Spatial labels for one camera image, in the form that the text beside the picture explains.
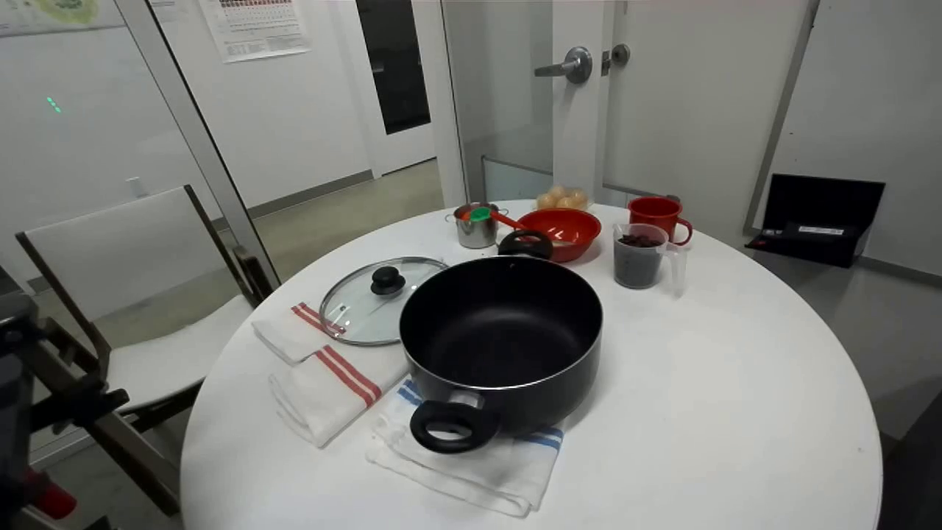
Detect glass lid with black knob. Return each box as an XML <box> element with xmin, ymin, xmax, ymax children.
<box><xmin>319</xmin><ymin>255</ymin><xmax>444</xmax><ymax>348</ymax></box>

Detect black cooking pot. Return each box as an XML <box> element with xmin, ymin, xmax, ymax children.
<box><xmin>400</xmin><ymin>252</ymin><xmax>603</xmax><ymax>452</ymax></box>

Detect red plastic bowl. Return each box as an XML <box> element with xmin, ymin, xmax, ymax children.
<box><xmin>497</xmin><ymin>208</ymin><xmax>600</xmax><ymax>262</ymax></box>

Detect yellow round food items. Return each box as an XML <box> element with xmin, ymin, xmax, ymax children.
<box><xmin>535</xmin><ymin>186</ymin><xmax>588</xmax><ymax>208</ymax></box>

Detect clear measuring cup dark contents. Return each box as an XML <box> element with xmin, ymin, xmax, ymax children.
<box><xmin>612</xmin><ymin>222</ymin><xmax>685</xmax><ymax>297</ymax></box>

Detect red striped white towel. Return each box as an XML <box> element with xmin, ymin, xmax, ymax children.
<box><xmin>251</xmin><ymin>303</ymin><xmax>407</xmax><ymax>448</ymax></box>

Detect red mug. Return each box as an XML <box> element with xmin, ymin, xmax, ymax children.
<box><xmin>628</xmin><ymin>194</ymin><xmax>694</xmax><ymax>243</ymax></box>

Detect white folding chair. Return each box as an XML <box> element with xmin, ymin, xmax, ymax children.
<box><xmin>17</xmin><ymin>186</ymin><xmax>273</xmax><ymax>515</ymax></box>

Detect silver door handle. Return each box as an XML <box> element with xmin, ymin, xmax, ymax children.
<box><xmin>535</xmin><ymin>47</ymin><xmax>591</xmax><ymax>84</ymax></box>

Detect wall poster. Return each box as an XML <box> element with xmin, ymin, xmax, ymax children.
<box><xmin>198</xmin><ymin>0</ymin><xmax>309</xmax><ymax>62</ymax></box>

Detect black camera stand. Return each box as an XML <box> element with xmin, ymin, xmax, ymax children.
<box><xmin>0</xmin><ymin>275</ymin><xmax>128</xmax><ymax>530</ymax></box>

